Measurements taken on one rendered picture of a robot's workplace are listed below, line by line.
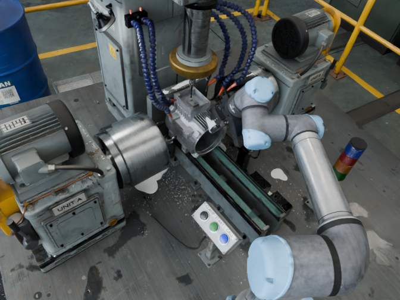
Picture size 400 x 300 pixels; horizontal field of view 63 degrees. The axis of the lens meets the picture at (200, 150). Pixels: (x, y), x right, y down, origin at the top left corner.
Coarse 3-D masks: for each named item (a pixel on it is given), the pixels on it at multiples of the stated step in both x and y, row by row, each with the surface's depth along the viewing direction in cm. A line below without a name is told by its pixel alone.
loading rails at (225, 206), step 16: (176, 144) 148; (176, 160) 153; (192, 160) 142; (208, 160) 152; (224, 160) 143; (192, 176) 149; (208, 176) 136; (224, 176) 146; (240, 176) 138; (208, 192) 143; (224, 192) 131; (240, 192) 141; (256, 192) 133; (224, 208) 137; (240, 208) 127; (256, 208) 137; (272, 208) 129; (240, 224) 132; (256, 224) 123; (272, 224) 132
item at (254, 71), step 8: (240, 72) 145; (248, 72) 145; (256, 72) 145; (264, 72) 146; (224, 80) 146; (232, 80) 142; (248, 80) 141; (272, 80) 146; (216, 88) 154; (224, 88) 148; (232, 88) 144; (216, 96) 148; (272, 104) 149
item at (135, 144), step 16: (112, 128) 117; (128, 128) 117; (144, 128) 118; (112, 144) 113; (128, 144) 114; (144, 144) 116; (160, 144) 119; (112, 160) 114; (128, 160) 113; (144, 160) 116; (160, 160) 121; (128, 176) 116; (144, 176) 120
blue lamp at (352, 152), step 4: (348, 144) 116; (348, 148) 116; (352, 148) 114; (348, 152) 116; (352, 152) 115; (356, 152) 114; (360, 152) 114; (348, 156) 117; (352, 156) 116; (356, 156) 116; (360, 156) 117
